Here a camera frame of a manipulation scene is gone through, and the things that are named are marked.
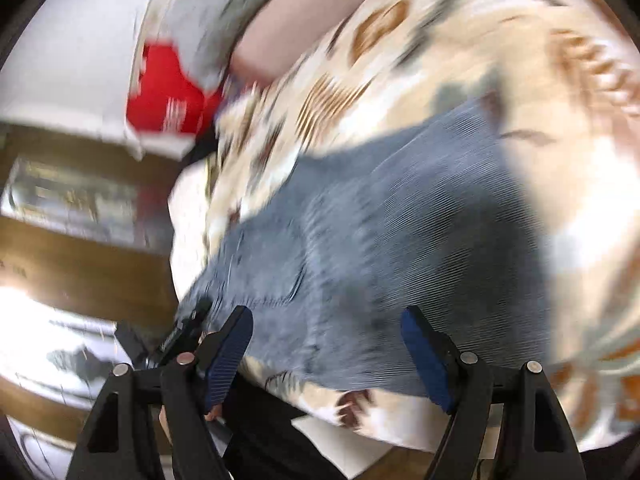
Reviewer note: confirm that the grey quilted pillow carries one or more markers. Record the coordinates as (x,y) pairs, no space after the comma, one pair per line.
(220,20)

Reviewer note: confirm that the person's dark clothing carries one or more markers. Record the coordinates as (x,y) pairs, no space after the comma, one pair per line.
(270,440)

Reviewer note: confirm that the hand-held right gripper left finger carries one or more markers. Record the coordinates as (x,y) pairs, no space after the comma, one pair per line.
(225,360)

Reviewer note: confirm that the blue denim pants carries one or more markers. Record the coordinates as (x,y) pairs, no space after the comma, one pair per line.
(400,235)

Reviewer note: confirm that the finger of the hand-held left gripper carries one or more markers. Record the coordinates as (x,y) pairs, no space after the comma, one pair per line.
(192,320)

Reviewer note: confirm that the red paper bag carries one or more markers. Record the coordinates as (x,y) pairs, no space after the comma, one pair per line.
(165,95)

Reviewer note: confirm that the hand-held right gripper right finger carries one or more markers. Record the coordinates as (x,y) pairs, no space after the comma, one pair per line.
(425,355)

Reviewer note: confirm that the white printed cloth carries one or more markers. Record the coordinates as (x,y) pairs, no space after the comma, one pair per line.
(187,220)

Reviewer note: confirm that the white flat sheet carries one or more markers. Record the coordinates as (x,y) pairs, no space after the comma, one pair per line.
(340,445)

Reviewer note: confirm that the person's left hand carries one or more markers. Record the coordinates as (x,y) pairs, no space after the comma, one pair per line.
(216,412)

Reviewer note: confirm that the leaf print blanket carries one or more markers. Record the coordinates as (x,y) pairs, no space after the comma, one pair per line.
(500,60)

